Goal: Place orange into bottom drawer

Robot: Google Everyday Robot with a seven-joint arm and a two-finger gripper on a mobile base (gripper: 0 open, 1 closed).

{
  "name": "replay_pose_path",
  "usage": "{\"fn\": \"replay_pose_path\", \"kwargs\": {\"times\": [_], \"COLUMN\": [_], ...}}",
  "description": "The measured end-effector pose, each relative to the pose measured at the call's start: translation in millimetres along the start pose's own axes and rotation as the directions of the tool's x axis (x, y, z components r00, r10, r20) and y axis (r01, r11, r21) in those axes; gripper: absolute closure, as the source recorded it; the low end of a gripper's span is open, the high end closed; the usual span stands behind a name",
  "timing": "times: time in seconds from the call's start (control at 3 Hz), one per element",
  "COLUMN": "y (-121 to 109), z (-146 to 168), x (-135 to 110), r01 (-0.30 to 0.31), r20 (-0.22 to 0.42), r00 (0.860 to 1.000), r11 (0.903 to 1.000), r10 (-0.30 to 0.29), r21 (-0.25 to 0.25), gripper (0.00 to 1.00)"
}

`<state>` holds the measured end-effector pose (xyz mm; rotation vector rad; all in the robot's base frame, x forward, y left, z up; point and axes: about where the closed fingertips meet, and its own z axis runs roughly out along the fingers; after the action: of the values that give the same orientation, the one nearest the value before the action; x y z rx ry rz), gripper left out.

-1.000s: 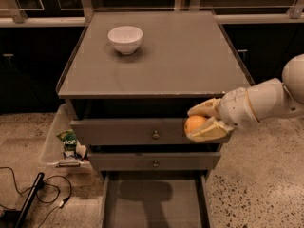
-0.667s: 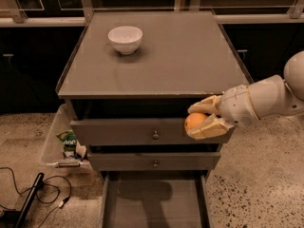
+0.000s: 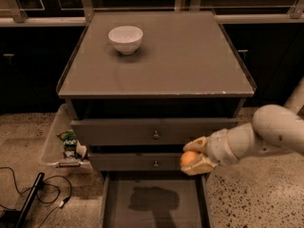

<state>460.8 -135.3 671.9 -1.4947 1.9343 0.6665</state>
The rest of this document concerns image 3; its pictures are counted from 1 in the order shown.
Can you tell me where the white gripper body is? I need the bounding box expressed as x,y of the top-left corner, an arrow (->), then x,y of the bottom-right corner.
206,129 -> 238,166

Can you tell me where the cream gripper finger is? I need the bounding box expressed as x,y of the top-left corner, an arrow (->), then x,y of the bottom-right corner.
183,137 -> 207,154
181,154 -> 218,176

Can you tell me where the orange fruit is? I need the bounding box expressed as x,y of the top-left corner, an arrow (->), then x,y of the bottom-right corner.
180,151 -> 200,167

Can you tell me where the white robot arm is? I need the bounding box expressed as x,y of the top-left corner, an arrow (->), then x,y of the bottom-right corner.
180,78 -> 304,176

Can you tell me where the grey top drawer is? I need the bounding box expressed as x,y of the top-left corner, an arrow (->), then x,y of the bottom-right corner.
71,118 -> 238,145

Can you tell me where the grey drawer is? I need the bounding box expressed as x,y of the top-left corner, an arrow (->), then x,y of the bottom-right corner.
99,171 -> 214,228
71,118 -> 238,145
88,153 -> 181,171

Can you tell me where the brass top drawer knob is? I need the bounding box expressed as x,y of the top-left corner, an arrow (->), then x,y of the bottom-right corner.
152,130 -> 160,140

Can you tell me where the grey middle drawer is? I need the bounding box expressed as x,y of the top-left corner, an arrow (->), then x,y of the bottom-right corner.
88,153 -> 181,171

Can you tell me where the grey bottom drawer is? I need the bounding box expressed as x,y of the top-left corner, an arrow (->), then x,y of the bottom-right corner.
99,171 -> 214,228

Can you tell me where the grey drawer cabinet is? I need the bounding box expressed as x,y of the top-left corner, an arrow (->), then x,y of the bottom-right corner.
55,10 -> 257,182

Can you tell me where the white ceramic bowl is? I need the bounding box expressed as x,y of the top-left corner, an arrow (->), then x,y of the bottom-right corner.
108,26 -> 143,55

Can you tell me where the green snack bag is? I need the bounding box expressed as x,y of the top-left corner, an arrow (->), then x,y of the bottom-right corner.
57,129 -> 77,158

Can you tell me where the metal window railing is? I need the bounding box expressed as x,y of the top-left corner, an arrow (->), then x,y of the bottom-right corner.
1,0 -> 304,27

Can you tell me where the black bar device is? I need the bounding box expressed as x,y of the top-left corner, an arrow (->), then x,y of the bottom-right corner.
13,172 -> 45,228

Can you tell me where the black cable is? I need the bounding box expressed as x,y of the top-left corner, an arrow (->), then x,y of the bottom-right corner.
0,166 -> 73,228

